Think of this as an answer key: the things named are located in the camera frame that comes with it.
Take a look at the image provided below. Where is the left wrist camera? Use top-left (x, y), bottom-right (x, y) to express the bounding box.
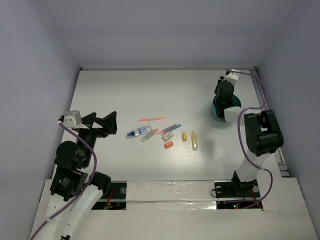
top-left (57, 110), bottom-right (89, 129)

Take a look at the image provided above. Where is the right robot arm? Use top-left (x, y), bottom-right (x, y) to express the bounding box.
top-left (210, 70), bottom-right (284, 198)

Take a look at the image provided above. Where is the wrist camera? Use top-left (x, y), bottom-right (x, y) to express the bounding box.
top-left (225, 69), bottom-right (240, 86)
top-left (57, 110), bottom-right (89, 129)

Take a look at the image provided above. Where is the yellow highlighter cap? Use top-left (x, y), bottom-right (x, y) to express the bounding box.
top-left (181, 132), bottom-right (188, 142)

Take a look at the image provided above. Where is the white eraser box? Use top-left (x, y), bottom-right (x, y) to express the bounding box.
top-left (161, 131), bottom-right (174, 142)

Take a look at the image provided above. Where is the clear uncapped yellow highlighter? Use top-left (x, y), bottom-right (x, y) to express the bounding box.
top-left (191, 131), bottom-right (198, 151)

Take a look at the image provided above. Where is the orange highlighter cap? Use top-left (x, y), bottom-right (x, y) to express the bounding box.
top-left (164, 141), bottom-right (174, 149)

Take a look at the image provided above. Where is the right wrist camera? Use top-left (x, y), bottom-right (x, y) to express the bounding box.
top-left (225, 69), bottom-right (240, 86)

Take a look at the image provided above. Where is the pink orange thin pen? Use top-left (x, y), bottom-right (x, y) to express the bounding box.
top-left (138, 117), bottom-right (166, 122)

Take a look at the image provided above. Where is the clear spray bottle blue cap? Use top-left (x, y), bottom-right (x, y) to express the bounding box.
top-left (126, 125), bottom-right (152, 138)

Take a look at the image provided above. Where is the teal round pen holder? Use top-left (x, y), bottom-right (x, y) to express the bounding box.
top-left (210, 95), bottom-right (242, 123)

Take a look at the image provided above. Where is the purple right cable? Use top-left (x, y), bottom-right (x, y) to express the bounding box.
top-left (223, 70), bottom-right (274, 210)

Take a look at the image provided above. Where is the clear uncapped orange highlighter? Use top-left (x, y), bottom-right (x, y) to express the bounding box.
top-left (140, 129), bottom-right (158, 143)

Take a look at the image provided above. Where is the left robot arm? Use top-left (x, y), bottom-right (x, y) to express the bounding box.
top-left (37, 110), bottom-right (117, 240)

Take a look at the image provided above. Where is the blue thin pen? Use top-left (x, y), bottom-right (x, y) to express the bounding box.
top-left (164, 124), bottom-right (181, 134)

